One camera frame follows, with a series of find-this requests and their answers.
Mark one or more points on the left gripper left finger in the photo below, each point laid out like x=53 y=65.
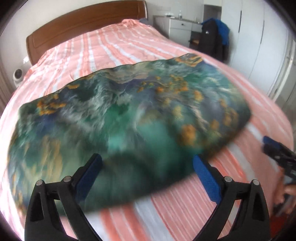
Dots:
x=43 y=220

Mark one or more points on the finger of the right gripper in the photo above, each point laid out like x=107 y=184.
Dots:
x=269 y=141

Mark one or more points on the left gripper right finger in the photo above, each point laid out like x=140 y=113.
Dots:
x=252 y=218

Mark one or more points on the green patterned garment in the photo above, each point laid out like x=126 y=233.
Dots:
x=147 y=121

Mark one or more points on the white wardrobe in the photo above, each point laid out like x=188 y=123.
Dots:
x=258 y=41

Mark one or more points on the dark jacket on chair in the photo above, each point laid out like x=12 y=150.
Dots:
x=212 y=39

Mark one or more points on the white bedside cabinet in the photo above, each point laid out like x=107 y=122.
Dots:
x=180 y=31

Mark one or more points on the brown wooden headboard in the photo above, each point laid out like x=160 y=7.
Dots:
x=81 y=21

